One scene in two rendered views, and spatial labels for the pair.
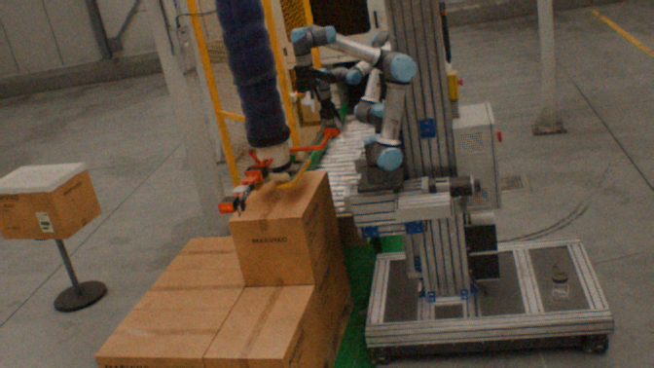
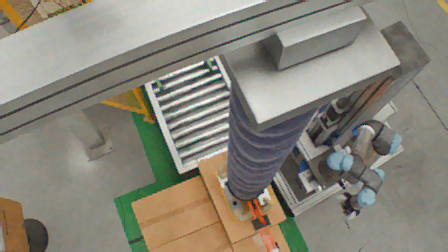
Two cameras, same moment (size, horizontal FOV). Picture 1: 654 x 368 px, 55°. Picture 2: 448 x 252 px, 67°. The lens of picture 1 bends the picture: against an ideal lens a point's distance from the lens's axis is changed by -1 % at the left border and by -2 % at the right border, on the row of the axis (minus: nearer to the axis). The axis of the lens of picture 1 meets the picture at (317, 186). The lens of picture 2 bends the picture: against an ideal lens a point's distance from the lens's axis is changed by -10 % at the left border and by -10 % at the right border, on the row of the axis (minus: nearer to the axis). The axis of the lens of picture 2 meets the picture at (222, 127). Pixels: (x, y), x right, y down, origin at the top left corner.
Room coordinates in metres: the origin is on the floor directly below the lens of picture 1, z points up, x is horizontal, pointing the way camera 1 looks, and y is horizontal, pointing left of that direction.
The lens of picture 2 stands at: (3.05, 0.57, 3.44)
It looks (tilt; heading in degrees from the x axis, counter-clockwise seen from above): 71 degrees down; 319
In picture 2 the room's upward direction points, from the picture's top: straight up
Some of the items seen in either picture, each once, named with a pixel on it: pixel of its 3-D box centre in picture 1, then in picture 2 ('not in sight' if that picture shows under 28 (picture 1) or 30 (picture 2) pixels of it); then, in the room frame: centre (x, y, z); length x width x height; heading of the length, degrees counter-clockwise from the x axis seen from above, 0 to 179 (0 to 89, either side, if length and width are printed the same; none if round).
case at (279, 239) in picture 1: (287, 226); (240, 195); (3.27, 0.21, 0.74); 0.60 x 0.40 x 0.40; 162
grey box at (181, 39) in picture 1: (184, 49); not in sight; (4.62, 0.73, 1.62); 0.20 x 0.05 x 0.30; 162
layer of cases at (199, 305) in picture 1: (236, 316); (218, 250); (3.08, 0.59, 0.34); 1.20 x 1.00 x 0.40; 162
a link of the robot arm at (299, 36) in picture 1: (301, 41); (364, 198); (2.79, -0.05, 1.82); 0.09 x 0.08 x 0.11; 102
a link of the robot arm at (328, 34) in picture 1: (321, 36); (371, 179); (2.82, -0.15, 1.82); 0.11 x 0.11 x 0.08; 12
